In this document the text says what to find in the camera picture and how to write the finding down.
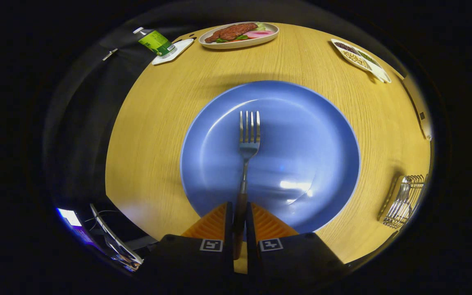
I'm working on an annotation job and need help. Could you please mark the metal spoon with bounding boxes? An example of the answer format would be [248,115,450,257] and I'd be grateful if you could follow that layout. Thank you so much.
[392,182,415,222]

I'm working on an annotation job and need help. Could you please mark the white divided dish with beans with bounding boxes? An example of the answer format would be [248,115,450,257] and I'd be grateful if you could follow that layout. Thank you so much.
[331,39,392,84]

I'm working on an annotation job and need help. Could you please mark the blue plate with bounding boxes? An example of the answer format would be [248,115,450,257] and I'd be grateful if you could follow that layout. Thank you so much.
[180,80,361,234]

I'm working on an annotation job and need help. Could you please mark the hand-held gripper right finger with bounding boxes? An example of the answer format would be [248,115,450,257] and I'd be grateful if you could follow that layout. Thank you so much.
[246,202,348,295]

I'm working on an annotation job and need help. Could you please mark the white toaster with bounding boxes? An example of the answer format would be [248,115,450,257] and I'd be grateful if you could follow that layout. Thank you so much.
[402,74,433,141]

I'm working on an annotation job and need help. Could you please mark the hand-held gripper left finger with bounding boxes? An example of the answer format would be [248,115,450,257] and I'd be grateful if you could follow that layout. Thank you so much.
[138,201,235,295]

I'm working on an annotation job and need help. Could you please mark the perforated metal basket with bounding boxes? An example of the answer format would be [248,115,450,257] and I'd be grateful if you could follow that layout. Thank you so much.
[377,175,429,229]

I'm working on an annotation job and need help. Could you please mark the beige plate with meat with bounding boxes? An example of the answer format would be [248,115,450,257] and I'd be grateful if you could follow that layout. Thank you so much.
[198,22,280,50]

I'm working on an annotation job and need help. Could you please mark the green label water bottle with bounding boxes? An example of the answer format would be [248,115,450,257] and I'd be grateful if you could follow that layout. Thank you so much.
[133,27,177,58]

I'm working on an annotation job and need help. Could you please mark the white laptop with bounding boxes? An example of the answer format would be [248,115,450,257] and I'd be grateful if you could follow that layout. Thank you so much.
[90,204,144,266]

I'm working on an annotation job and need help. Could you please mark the white square coaster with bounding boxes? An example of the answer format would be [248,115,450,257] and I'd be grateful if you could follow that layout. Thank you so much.
[152,38,195,66]

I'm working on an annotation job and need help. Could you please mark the wooden handle metal fork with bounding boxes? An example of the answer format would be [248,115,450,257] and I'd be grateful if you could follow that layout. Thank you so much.
[233,111,261,261]

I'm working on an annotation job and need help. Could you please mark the lit computer screen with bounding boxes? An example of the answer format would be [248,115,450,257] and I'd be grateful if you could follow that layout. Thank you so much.
[57,208,84,230]

